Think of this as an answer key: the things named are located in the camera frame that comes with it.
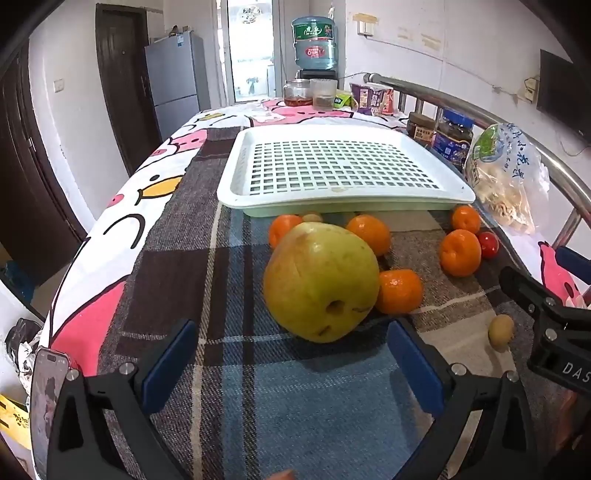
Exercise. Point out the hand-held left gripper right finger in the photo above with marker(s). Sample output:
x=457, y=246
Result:
x=415, y=364

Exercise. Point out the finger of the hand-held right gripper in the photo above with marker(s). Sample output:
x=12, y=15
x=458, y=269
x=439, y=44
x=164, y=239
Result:
x=521, y=288
x=572, y=263

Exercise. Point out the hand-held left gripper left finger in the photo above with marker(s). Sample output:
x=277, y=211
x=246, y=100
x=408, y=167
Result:
x=168, y=364

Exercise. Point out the small brown kiwi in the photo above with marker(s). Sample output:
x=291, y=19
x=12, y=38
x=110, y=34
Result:
x=312, y=217
x=501, y=330

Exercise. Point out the red cherry tomato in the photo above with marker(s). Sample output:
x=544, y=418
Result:
x=488, y=244

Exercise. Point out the orange tangerine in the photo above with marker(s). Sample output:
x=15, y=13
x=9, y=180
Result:
x=369, y=233
x=401, y=290
x=466, y=218
x=459, y=253
x=282, y=228

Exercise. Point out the large yellow-green pear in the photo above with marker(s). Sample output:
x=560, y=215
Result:
x=318, y=277

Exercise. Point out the white slotted plastic tray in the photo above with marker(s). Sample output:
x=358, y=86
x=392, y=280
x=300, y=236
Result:
x=341, y=161

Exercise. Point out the plastic bag of noodles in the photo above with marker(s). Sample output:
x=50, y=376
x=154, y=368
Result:
x=503, y=184

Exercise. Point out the plaid woven cloth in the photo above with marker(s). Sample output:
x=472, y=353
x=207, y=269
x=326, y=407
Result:
x=277, y=406

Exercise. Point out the smartphone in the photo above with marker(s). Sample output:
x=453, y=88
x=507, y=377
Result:
x=46, y=401

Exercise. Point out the blue-lidded pickle jar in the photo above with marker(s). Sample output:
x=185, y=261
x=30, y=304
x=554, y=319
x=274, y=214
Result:
x=450, y=143

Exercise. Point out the yellow packet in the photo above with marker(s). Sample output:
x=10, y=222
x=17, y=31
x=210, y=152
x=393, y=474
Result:
x=11, y=420

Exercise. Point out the cartoon printed blanket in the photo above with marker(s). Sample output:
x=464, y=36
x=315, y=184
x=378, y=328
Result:
x=138, y=184

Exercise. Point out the brown sauce jar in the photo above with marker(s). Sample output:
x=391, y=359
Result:
x=421, y=131

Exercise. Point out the dark wooden door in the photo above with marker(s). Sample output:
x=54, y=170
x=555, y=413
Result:
x=120, y=92
x=37, y=184

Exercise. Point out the purple snack pack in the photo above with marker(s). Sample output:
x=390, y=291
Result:
x=371, y=99

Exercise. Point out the green snack packet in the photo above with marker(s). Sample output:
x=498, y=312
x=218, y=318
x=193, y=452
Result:
x=344, y=99

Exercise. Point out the clear plastic container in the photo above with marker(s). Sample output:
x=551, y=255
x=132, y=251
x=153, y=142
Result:
x=324, y=94

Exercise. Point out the grey refrigerator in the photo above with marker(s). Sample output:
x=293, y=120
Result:
x=178, y=83

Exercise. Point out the glass jar with red liquid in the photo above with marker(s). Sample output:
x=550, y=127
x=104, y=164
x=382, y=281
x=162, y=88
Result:
x=298, y=94

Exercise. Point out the water dispenser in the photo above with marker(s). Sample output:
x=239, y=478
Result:
x=318, y=74

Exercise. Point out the blue water bottle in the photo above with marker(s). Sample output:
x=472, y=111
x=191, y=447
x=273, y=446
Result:
x=314, y=46

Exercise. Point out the glass door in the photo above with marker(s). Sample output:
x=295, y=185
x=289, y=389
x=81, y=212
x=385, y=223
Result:
x=254, y=55

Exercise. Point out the wall television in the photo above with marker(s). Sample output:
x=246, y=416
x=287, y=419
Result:
x=563, y=87

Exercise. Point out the wall socket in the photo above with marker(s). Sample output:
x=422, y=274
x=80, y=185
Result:
x=532, y=90

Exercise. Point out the metal bed rail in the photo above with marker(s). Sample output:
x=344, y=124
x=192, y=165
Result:
x=461, y=99

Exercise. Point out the white wall switch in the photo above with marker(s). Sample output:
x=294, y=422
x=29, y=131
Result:
x=58, y=85

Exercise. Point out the wall switch box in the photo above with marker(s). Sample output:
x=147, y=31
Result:
x=366, y=27

